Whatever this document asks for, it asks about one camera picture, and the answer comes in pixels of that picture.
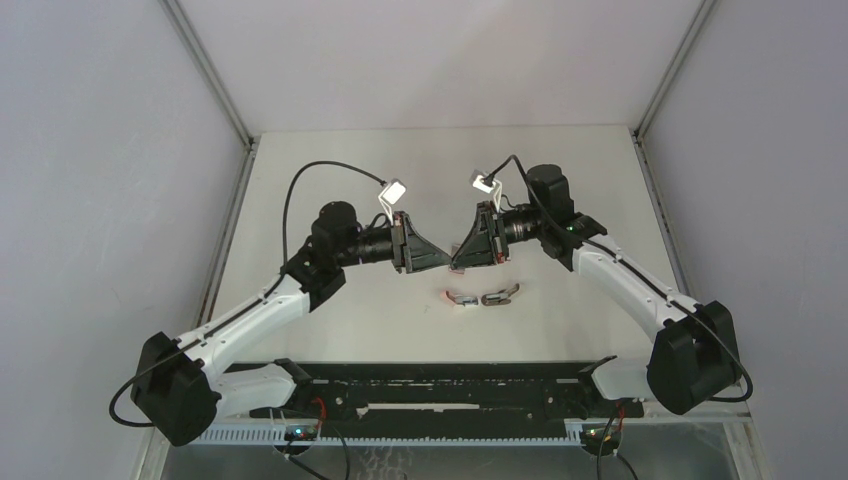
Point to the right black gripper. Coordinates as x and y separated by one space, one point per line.
479 248

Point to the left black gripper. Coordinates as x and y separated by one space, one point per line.
410 253

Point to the pink stapler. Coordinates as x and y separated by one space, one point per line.
460 300

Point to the tan stapler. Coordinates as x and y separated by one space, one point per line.
500 297

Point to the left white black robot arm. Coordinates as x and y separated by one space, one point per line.
185 384

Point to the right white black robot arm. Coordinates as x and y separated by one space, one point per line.
694 357

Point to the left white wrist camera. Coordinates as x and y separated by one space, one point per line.
393 190

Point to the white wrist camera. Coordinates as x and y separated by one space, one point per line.
487 184
393 190

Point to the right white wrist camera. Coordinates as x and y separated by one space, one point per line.
487 184

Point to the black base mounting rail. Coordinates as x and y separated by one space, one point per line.
408 399

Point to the left aluminium frame post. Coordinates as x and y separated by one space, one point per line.
193 44

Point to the aluminium frame post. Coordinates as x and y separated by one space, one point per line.
193 44
681 54

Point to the white slotted cable duct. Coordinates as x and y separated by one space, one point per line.
232 434

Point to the right aluminium frame post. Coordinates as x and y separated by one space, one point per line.
681 54

